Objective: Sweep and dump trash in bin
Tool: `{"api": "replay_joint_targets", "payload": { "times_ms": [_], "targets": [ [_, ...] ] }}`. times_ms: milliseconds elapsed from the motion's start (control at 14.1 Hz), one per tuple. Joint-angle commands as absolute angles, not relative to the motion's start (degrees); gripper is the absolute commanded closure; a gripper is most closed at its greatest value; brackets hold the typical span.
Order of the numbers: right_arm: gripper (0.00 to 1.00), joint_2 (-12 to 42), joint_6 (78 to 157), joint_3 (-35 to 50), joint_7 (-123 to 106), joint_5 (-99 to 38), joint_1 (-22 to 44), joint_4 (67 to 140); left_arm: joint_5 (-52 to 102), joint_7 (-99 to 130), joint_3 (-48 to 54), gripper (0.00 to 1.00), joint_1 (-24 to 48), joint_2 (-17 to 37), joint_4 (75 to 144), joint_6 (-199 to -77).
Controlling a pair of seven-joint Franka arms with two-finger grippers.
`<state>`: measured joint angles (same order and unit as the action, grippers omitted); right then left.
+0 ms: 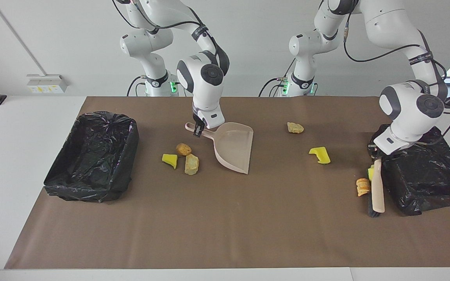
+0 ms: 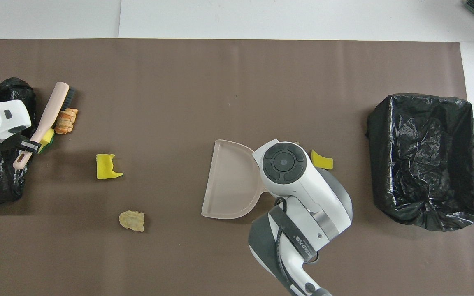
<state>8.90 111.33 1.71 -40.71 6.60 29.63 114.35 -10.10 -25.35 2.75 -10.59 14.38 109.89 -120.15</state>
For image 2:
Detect brown paper table mat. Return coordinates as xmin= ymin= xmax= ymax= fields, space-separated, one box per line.
xmin=0 ymin=39 xmax=474 ymax=296

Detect pink hand brush black bristles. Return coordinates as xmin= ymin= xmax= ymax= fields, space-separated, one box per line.
xmin=13 ymin=82 xmax=76 ymax=170

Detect small yellow sponge piece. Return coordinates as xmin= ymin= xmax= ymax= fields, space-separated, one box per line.
xmin=311 ymin=150 xmax=334 ymax=170

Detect pink plastic dustpan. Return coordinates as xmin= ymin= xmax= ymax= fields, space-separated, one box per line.
xmin=201 ymin=139 xmax=268 ymax=220

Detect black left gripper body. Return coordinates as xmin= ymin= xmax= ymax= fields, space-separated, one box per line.
xmin=7 ymin=131 xmax=30 ymax=148

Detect notched yellow sponge piece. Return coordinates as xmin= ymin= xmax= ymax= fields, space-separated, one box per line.
xmin=96 ymin=154 xmax=124 ymax=180

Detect pale food toy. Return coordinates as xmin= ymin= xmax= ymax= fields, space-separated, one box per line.
xmin=119 ymin=210 xmax=145 ymax=232

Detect orange sliced bread toy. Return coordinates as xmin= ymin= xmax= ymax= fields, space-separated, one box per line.
xmin=54 ymin=108 xmax=78 ymax=135

